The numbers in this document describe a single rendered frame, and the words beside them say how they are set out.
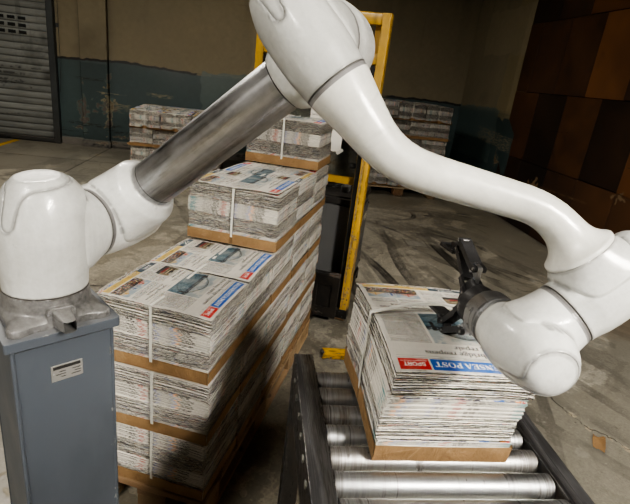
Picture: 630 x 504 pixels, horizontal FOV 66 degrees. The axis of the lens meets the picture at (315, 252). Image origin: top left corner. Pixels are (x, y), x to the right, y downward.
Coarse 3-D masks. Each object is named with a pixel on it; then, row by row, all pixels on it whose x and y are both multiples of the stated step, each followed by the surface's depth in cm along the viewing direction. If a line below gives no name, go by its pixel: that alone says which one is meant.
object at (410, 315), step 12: (384, 312) 105; (396, 312) 106; (408, 312) 106; (420, 312) 107; (432, 312) 108; (372, 324) 106; (456, 324) 103; (372, 336) 105; (360, 360) 111; (360, 384) 110
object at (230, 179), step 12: (204, 180) 188; (216, 180) 191; (228, 180) 193; (240, 180) 196; (252, 180) 199; (264, 180) 201; (276, 180) 204; (288, 180) 207; (264, 192) 182; (276, 192) 183
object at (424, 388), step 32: (384, 352) 94; (416, 352) 91; (448, 352) 93; (480, 352) 94; (384, 384) 91; (416, 384) 87; (448, 384) 88; (480, 384) 89; (512, 384) 90; (384, 416) 91; (416, 416) 92; (448, 416) 93; (480, 416) 93; (512, 416) 94
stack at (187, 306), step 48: (192, 240) 192; (288, 240) 207; (144, 288) 148; (192, 288) 152; (240, 288) 156; (288, 288) 221; (144, 336) 144; (192, 336) 139; (288, 336) 241; (144, 384) 149; (192, 384) 145; (144, 432) 156; (192, 480) 158
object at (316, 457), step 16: (304, 368) 123; (304, 384) 117; (304, 400) 111; (320, 400) 112; (304, 416) 106; (320, 416) 106; (304, 432) 101; (320, 432) 102; (304, 448) 97; (320, 448) 97; (304, 464) 96; (320, 464) 93; (304, 480) 92; (320, 480) 90; (304, 496) 93; (320, 496) 86; (336, 496) 87
